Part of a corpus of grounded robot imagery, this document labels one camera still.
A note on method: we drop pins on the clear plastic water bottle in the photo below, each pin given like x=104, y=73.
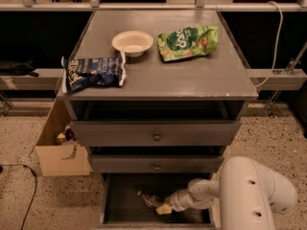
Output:
x=151, y=200

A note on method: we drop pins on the cardboard box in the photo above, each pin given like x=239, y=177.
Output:
x=57, y=155

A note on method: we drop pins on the grey open bottom drawer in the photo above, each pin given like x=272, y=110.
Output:
x=123, y=209

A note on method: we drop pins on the grey wooden drawer cabinet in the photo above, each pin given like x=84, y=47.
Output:
x=212, y=88

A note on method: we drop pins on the grey top drawer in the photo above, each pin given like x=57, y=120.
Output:
x=155, y=133

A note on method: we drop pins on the green snack bag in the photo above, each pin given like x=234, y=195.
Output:
x=188, y=42

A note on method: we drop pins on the blue chip bag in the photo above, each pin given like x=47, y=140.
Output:
x=81, y=73

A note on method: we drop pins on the metal railing frame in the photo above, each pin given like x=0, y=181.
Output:
x=94, y=5

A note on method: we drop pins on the black object on ledge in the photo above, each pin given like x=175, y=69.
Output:
x=16, y=68

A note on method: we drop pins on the grey middle drawer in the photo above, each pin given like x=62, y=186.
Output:
x=155, y=163

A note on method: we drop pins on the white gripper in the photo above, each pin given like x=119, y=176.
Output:
x=177, y=199

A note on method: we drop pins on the white paper bowl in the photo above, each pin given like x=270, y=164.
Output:
x=133, y=43

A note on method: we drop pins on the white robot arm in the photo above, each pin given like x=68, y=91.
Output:
x=250, y=194

